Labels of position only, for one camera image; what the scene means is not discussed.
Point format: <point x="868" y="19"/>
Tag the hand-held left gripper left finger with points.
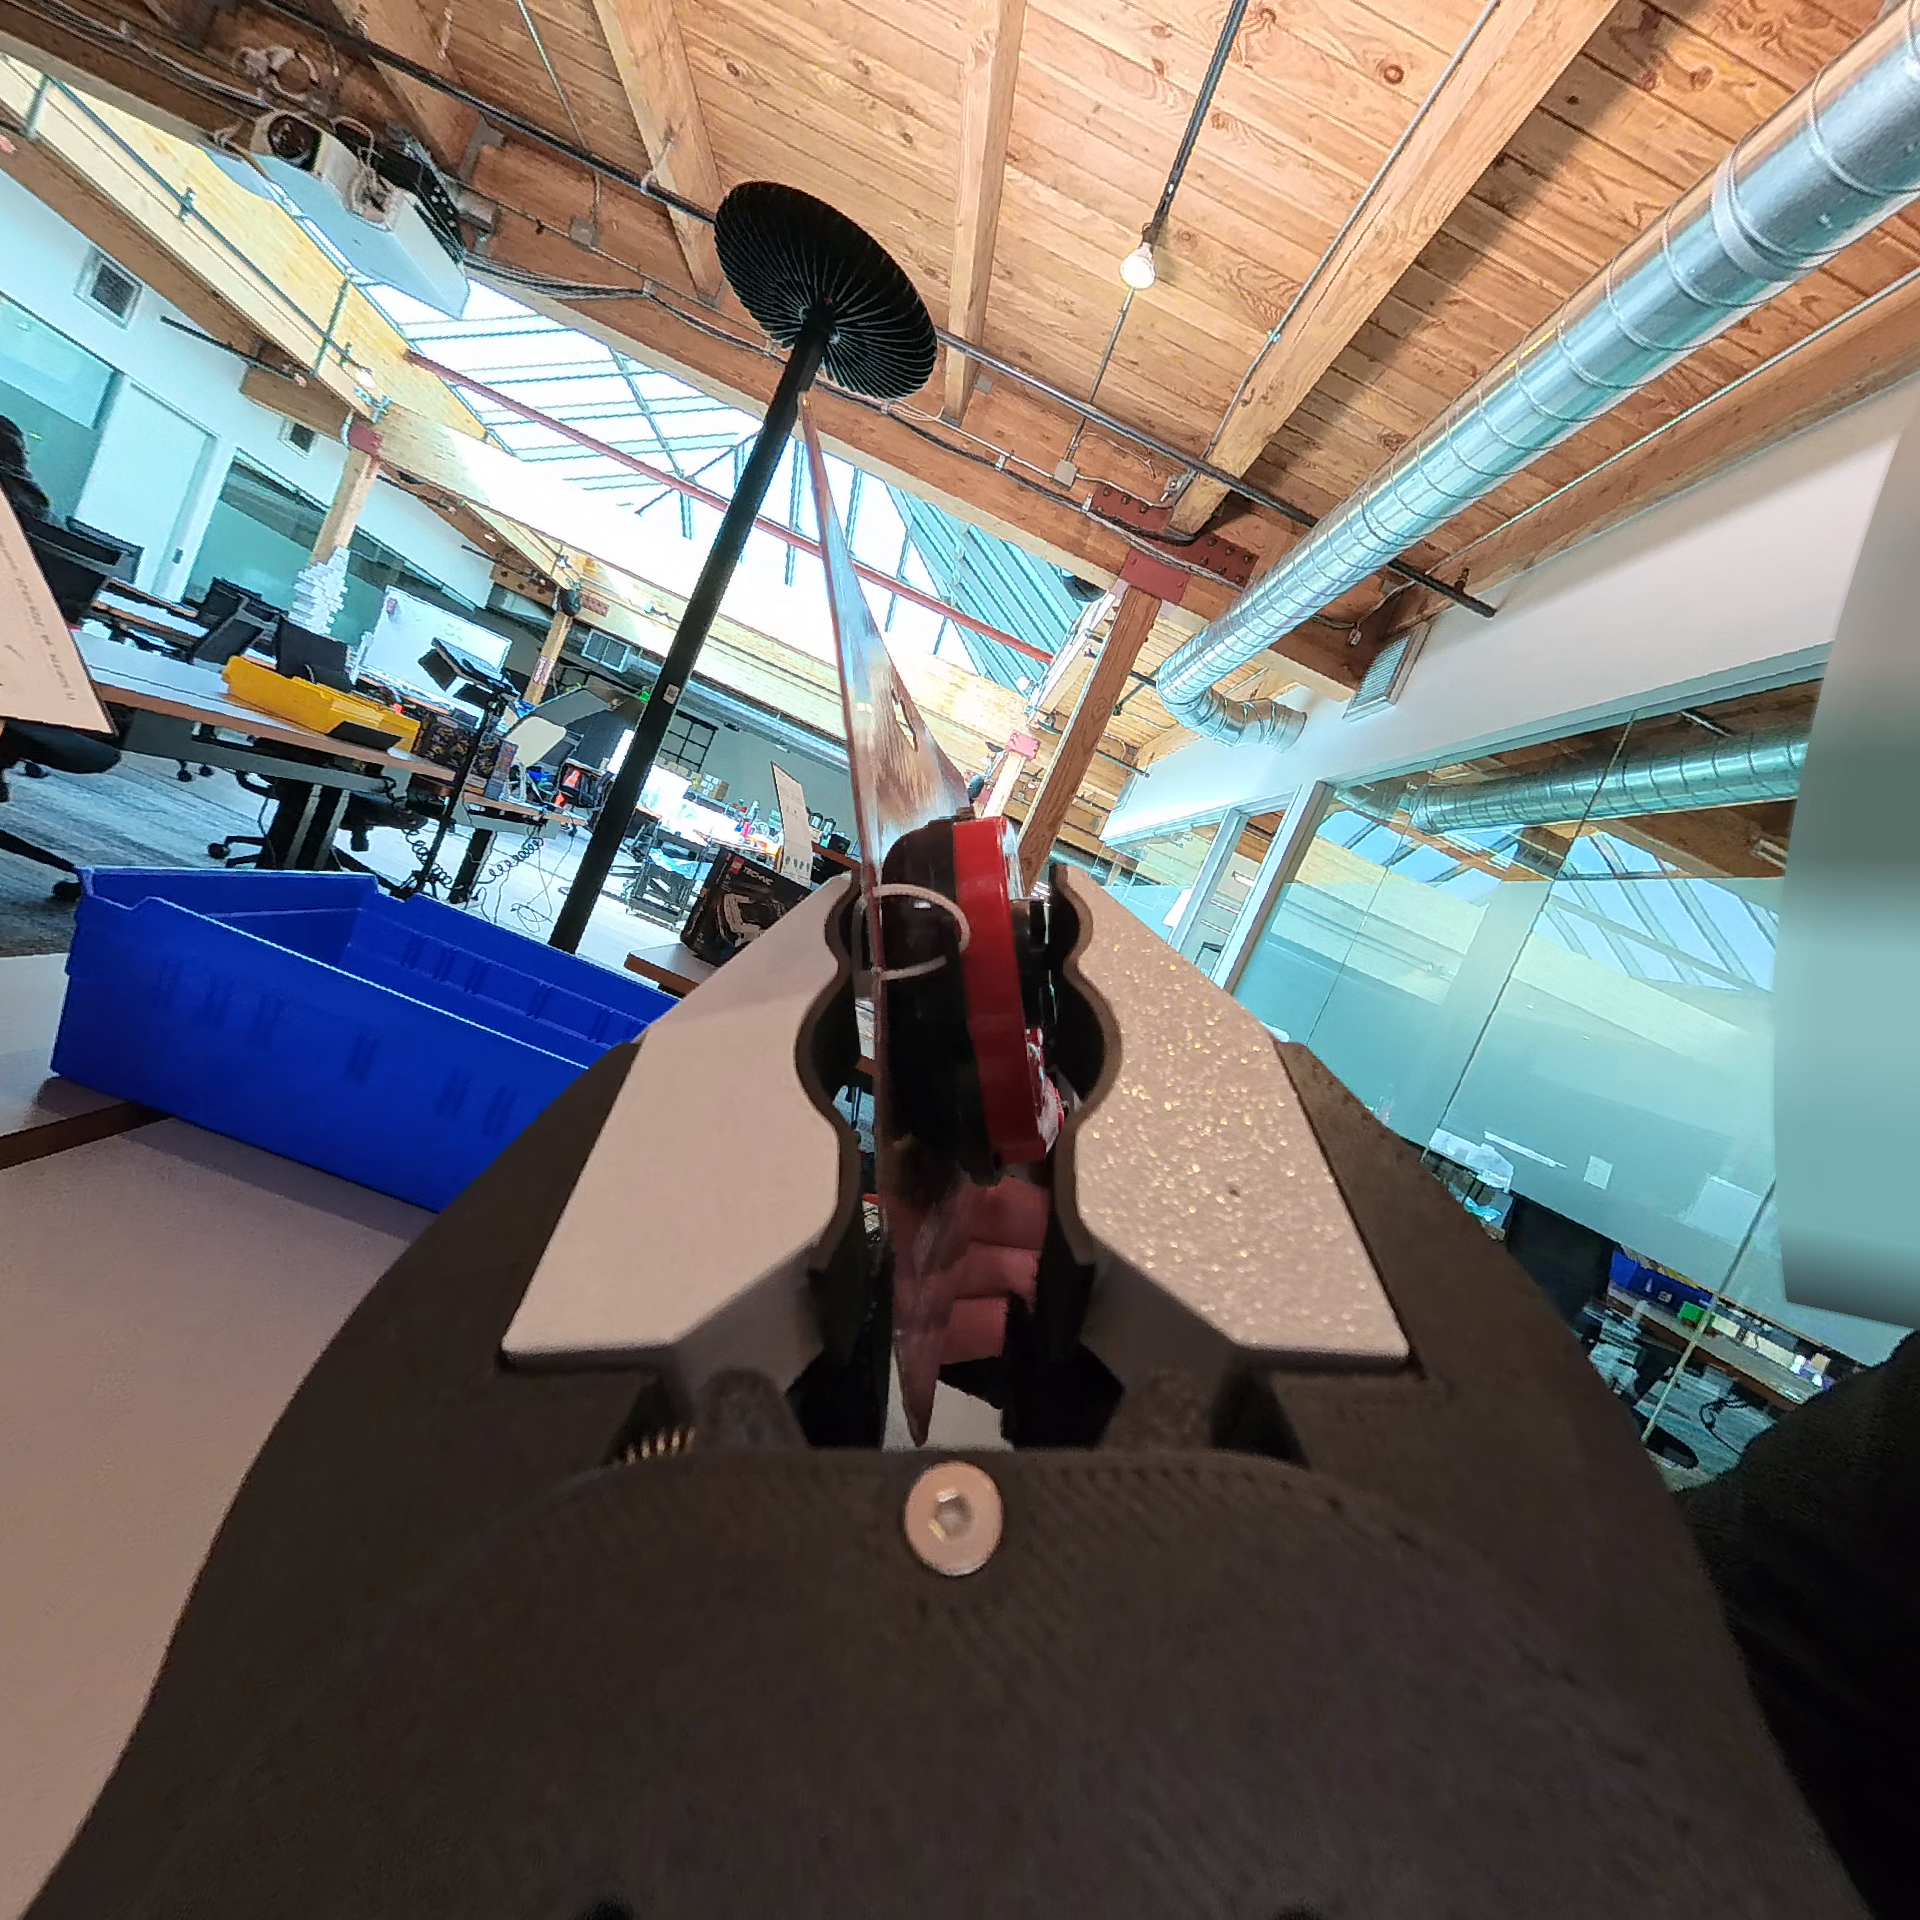
<point x="675" y="1170"/>

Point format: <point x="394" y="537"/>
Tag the wall vent grille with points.
<point x="1384" y="674"/>

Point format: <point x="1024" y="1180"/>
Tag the yellow plastic bin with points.
<point x="317" y="701"/>

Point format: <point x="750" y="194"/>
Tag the large blue plastic bin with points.
<point x="331" y="1036"/>

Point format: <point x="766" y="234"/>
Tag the black product box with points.
<point x="743" y="906"/>

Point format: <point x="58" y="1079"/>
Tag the hanging light bulb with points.
<point x="1140" y="268"/>

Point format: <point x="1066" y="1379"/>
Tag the red handheld toy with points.
<point x="998" y="975"/>

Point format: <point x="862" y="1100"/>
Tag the black pole with ribbed disc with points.
<point x="827" y="284"/>

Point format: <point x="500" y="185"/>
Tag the white ceiling projector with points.
<point x="359" y="210"/>

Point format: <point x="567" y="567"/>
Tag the printed instruction sheet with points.
<point x="37" y="628"/>

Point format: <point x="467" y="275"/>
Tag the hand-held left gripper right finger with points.
<point x="1230" y="1201"/>

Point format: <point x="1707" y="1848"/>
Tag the person's right forearm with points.
<point x="1830" y="1576"/>

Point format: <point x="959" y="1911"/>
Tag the long office desk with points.
<point x="181" y="693"/>

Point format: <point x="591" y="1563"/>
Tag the silver spiral ventilation duct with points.
<point x="1575" y="359"/>

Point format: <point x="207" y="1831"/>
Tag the person's right hand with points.
<point x="1003" y="1267"/>

